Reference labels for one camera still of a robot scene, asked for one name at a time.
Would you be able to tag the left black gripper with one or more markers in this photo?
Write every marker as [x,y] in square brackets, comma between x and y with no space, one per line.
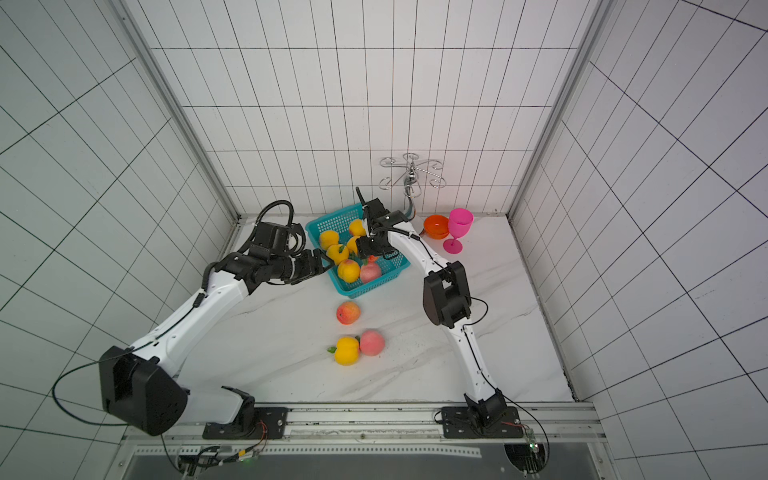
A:
[308,265]

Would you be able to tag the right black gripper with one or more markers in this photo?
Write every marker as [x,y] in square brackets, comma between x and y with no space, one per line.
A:
[369,245]

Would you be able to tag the yellow peach with leaf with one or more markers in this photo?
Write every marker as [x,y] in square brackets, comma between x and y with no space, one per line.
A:
[328,238]

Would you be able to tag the pink peach bottom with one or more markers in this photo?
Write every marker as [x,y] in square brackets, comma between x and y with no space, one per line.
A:
[369,272]

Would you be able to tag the pink peach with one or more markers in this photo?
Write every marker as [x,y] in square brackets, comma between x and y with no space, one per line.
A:
[369,272]
[371,343]

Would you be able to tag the yellow red peach top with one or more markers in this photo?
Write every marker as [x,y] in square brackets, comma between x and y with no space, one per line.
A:
[348,271]

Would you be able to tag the yellow peach leaf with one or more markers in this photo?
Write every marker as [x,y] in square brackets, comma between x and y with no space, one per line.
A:
[346,351]

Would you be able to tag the yellow peach red spot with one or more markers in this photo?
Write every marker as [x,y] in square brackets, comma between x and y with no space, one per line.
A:
[352,245]

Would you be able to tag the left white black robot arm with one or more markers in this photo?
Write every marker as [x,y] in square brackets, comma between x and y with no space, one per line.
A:
[139,384]

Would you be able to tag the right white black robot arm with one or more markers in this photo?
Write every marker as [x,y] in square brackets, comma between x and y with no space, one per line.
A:
[447,303]

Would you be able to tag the metal cup drying rack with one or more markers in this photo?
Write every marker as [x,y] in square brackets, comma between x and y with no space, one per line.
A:
[412,173]

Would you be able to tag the orange plastic bowl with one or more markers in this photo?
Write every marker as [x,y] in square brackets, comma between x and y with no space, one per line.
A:
[436,227]

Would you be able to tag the pink plastic goblet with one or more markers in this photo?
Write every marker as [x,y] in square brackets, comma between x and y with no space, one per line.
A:
[460,221]

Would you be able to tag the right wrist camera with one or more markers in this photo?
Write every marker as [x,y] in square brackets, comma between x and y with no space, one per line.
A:
[373,211]

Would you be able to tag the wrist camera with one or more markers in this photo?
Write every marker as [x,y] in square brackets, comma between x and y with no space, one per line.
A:
[373,211]
[287,239]

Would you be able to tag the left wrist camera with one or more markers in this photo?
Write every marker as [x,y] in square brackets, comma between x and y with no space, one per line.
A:
[287,239]

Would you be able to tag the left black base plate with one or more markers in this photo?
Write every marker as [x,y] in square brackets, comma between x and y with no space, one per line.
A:
[270,423]

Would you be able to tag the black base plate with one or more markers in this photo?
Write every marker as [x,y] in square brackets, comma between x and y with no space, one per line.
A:
[458,423]
[270,423]

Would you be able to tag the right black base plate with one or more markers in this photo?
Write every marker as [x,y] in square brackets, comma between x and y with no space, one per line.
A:
[458,423]

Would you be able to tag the aluminium mounting rail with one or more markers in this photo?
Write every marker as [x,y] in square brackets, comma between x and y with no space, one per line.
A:
[384,428]

